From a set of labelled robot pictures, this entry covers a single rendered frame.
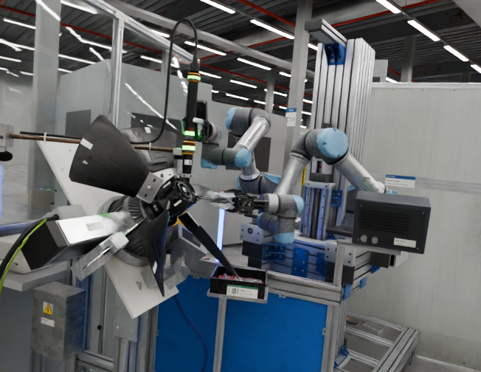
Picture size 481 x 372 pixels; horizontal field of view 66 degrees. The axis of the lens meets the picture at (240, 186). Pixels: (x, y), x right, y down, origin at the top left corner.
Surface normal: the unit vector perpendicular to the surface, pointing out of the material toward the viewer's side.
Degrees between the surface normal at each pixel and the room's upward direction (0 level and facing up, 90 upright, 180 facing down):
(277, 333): 90
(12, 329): 90
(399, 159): 89
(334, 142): 86
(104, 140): 76
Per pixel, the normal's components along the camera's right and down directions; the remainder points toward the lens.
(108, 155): 0.73, -0.05
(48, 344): -0.37, 0.04
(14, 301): 0.93, 0.11
